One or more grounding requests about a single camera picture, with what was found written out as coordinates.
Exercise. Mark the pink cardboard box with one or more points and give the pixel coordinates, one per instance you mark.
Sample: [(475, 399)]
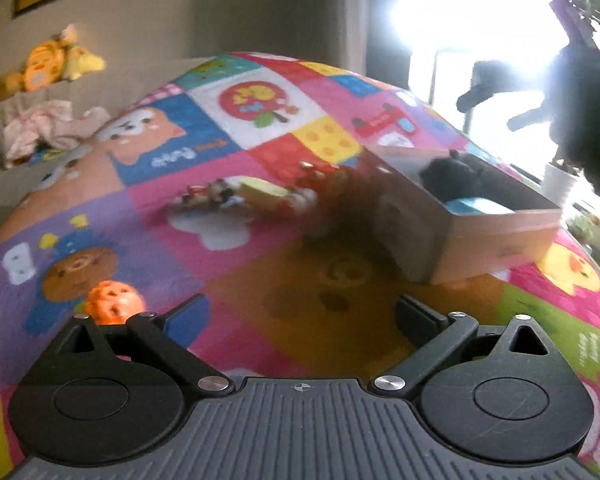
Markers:
[(433, 246)]

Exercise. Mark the blue card packet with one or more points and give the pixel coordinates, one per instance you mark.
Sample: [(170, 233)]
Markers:
[(471, 206)]

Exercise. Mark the pink crumpled clothes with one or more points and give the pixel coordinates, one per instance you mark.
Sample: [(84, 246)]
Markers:
[(50, 124)]

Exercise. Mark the yellow tiger plush toy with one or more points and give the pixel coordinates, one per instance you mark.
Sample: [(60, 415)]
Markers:
[(61, 58)]

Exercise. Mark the beige curtain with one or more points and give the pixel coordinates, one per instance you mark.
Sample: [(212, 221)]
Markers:
[(351, 21)]

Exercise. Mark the colourful cartoon play mat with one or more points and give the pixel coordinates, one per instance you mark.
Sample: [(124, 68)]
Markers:
[(301, 313)]

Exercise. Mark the black-haired doll keychain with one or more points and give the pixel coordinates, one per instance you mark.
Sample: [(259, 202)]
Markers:
[(219, 194)]

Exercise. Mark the black plush toy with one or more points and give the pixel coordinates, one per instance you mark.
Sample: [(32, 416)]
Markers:
[(450, 178)]

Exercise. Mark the orange ball toy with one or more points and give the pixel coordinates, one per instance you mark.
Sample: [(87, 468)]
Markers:
[(113, 303)]

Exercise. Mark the white plant pot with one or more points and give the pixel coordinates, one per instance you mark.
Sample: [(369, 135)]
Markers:
[(558, 181)]

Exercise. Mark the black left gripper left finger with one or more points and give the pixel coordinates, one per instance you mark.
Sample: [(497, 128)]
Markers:
[(152, 344)]

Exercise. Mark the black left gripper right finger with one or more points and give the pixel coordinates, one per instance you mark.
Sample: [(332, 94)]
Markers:
[(439, 342)]

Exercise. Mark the yellow round keychain toy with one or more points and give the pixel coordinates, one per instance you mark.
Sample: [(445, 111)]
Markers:
[(261, 194)]

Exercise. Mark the red doll keychain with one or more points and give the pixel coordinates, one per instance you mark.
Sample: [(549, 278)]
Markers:
[(318, 185)]

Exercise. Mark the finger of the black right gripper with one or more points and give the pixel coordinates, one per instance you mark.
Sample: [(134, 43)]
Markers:
[(487, 78), (543, 113)]

